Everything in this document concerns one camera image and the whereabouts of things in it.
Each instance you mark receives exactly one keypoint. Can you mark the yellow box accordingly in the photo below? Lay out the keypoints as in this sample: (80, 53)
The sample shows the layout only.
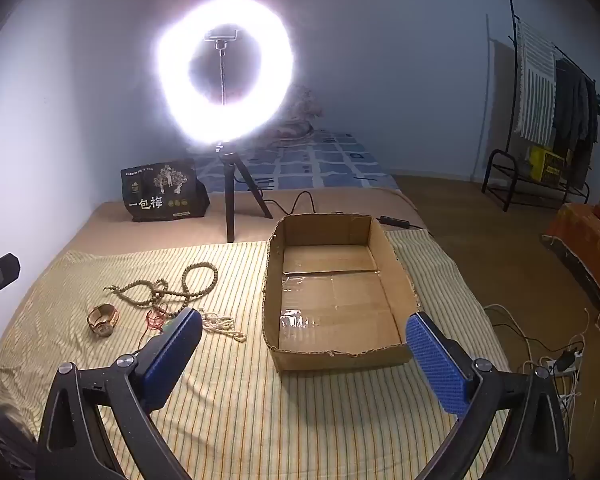
(545, 162)

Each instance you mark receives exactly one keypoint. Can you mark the blue checked blanket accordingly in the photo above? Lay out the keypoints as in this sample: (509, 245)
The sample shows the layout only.
(305, 160)

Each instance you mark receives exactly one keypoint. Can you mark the yellow striped cloth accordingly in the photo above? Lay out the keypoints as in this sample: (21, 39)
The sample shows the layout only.
(220, 410)

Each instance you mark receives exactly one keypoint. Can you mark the black metal clothes rack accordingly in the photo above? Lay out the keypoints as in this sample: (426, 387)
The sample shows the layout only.
(500, 175)

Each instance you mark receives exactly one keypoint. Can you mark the black snack bag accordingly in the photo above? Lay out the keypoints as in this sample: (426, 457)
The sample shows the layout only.
(165, 195)

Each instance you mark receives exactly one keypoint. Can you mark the gold wrist watch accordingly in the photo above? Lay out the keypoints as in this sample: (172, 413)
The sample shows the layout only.
(102, 320)

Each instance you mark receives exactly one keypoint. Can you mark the white power strip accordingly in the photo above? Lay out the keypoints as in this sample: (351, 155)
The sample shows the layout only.
(567, 360)

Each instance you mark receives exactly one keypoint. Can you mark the black tripod stand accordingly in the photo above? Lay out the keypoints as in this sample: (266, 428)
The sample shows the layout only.
(230, 200)

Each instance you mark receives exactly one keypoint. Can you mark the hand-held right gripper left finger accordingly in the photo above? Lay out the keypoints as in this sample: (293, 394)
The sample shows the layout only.
(172, 352)

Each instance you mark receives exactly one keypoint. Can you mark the cardboard box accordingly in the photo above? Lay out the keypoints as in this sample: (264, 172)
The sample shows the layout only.
(330, 305)

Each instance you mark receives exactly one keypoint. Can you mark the orange covered furniture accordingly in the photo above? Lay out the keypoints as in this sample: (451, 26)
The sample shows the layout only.
(585, 240)

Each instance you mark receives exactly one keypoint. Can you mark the striped hanging towel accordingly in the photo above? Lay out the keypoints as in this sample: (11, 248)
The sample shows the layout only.
(535, 85)

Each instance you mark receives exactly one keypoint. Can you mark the dark hanging clothes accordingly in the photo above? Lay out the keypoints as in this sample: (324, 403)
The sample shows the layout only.
(575, 110)

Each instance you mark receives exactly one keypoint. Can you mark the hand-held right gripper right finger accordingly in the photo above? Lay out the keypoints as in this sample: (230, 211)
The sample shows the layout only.
(435, 360)

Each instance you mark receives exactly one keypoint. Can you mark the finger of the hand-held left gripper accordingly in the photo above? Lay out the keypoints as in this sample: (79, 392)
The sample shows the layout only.
(0, 275)

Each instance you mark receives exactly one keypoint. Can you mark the folded floral quilt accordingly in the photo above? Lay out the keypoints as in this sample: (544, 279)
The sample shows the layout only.
(302, 110)

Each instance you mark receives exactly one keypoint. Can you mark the tan bed mattress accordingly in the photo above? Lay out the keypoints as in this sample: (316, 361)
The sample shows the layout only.
(145, 232)

